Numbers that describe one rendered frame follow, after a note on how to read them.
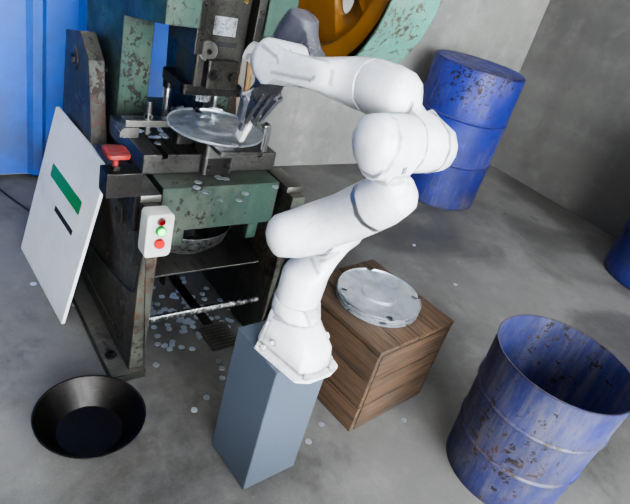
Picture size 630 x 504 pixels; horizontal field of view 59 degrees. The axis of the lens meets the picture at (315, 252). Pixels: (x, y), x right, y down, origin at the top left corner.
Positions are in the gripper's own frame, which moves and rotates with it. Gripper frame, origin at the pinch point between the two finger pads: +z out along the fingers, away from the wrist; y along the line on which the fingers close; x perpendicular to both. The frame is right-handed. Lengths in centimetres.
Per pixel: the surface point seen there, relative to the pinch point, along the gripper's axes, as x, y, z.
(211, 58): 22.8, -2.5, -4.3
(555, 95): 81, 334, 51
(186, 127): 11.8, -9.0, 12.0
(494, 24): 132, 282, 36
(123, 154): -0.1, -31.8, 9.0
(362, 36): 11.1, 33.2, -26.6
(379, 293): -46, 46, 29
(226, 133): 6.9, 1.1, 9.2
